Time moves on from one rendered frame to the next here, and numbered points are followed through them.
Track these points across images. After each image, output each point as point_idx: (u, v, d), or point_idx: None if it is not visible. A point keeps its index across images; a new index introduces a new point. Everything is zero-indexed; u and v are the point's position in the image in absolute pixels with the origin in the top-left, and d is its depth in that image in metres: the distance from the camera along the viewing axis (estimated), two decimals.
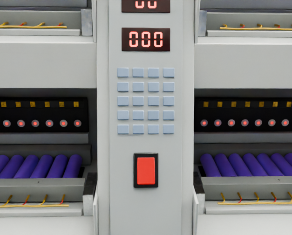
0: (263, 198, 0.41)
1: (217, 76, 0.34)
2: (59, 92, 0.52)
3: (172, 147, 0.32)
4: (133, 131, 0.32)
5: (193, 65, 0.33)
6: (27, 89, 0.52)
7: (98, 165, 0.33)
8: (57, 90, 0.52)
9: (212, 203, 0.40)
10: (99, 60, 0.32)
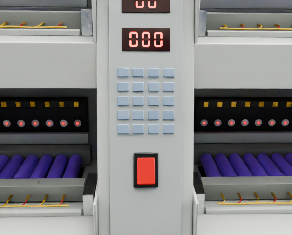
0: (263, 198, 0.41)
1: (217, 76, 0.34)
2: (59, 92, 0.52)
3: (172, 147, 0.32)
4: (133, 131, 0.32)
5: (193, 65, 0.33)
6: (27, 89, 0.52)
7: (98, 165, 0.33)
8: (57, 90, 0.52)
9: (212, 203, 0.40)
10: (99, 60, 0.32)
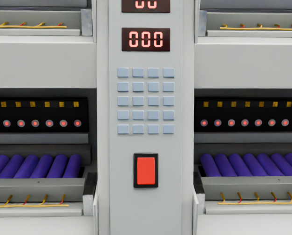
0: (263, 198, 0.41)
1: (217, 76, 0.34)
2: (59, 92, 0.52)
3: (172, 147, 0.32)
4: (133, 131, 0.32)
5: (193, 65, 0.33)
6: (27, 89, 0.52)
7: (98, 165, 0.33)
8: (57, 90, 0.52)
9: (212, 203, 0.40)
10: (99, 60, 0.32)
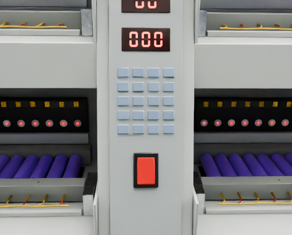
0: (263, 198, 0.41)
1: (217, 76, 0.34)
2: (59, 92, 0.52)
3: (172, 147, 0.32)
4: (133, 131, 0.32)
5: (193, 65, 0.33)
6: (27, 89, 0.52)
7: (98, 165, 0.33)
8: (57, 90, 0.52)
9: (212, 203, 0.40)
10: (99, 60, 0.32)
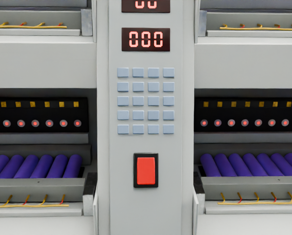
0: (263, 198, 0.41)
1: (217, 76, 0.34)
2: (59, 92, 0.52)
3: (172, 147, 0.32)
4: (133, 131, 0.32)
5: (193, 65, 0.33)
6: (27, 89, 0.52)
7: (98, 165, 0.33)
8: (57, 90, 0.52)
9: (212, 203, 0.40)
10: (99, 60, 0.32)
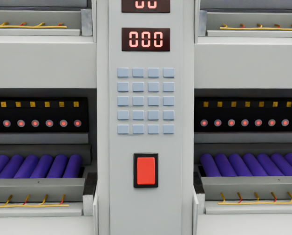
0: (263, 198, 0.41)
1: (217, 76, 0.34)
2: (59, 92, 0.52)
3: (172, 147, 0.32)
4: (133, 131, 0.32)
5: (193, 65, 0.33)
6: (27, 89, 0.52)
7: (98, 165, 0.33)
8: (57, 90, 0.52)
9: (212, 203, 0.40)
10: (99, 60, 0.32)
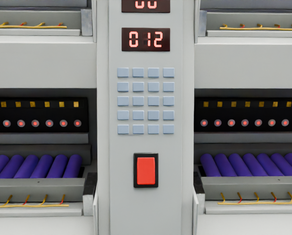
0: (263, 198, 0.41)
1: (217, 76, 0.34)
2: (59, 92, 0.52)
3: (172, 147, 0.32)
4: (133, 131, 0.32)
5: (193, 65, 0.33)
6: (27, 89, 0.52)
7: (98, 165, 0.33)
8: (57, 90, 0.52)
9: (212, 203, 0.40)
10: (99, 60, 0.32)
